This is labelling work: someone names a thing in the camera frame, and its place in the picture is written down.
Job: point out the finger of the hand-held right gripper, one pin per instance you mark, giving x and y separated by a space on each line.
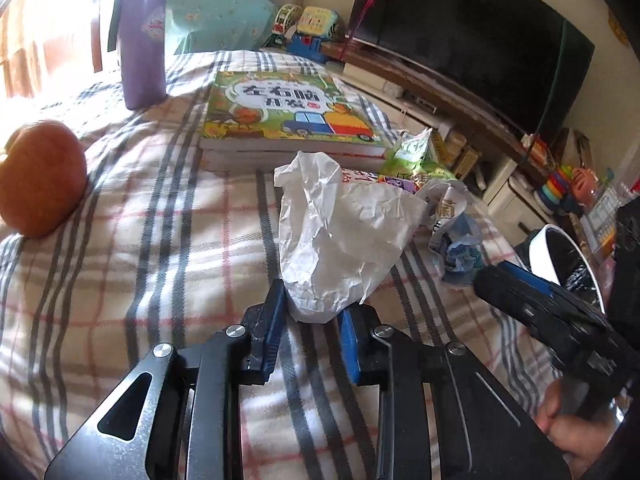
540 320
535 280

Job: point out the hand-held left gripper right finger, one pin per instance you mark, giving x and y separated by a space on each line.
350 350

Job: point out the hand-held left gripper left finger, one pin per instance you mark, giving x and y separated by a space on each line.
272 320

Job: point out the white round trash bin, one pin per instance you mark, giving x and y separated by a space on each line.
545 255

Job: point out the white paper bag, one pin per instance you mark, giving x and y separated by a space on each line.
345 230

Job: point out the person's right hand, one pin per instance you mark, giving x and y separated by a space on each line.
575 432

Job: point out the crumpled blue wrapper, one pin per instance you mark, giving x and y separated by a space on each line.
462 252

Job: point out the white television cabinet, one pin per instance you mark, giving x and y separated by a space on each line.
505 195

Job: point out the orange plastic toy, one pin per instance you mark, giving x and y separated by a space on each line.
585 185

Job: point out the crumpled white printed wrapper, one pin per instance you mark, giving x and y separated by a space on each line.
447 200

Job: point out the green juice packet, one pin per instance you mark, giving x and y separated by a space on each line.
415 155

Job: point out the colourful snack box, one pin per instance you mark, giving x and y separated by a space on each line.
390 181

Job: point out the colourful children's book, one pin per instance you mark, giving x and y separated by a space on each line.
280 110

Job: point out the black television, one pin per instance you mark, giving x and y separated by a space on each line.
465 25

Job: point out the orange fruit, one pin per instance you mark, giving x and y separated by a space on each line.
42 180

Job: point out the yellow toy cash register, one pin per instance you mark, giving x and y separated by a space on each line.
320 27

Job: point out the ferris wheel toy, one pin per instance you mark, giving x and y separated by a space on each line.
285 22

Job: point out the purple tumbler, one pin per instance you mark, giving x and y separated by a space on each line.
142 45

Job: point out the teal printed bundle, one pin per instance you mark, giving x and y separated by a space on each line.
220 17

